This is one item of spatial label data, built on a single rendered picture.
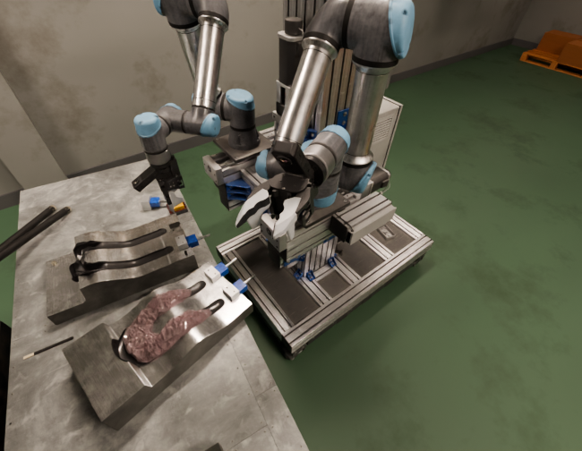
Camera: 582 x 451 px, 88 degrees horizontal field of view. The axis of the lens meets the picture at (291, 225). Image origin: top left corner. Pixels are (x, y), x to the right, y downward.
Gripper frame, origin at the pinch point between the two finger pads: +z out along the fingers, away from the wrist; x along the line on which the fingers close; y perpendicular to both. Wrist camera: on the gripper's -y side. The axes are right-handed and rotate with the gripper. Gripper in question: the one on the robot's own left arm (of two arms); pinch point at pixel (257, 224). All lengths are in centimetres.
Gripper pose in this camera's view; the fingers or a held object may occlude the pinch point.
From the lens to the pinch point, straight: 48.8
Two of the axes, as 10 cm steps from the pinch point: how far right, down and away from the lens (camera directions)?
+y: 0.9, 7.3, 6.7
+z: -4.6, 6.3, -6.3
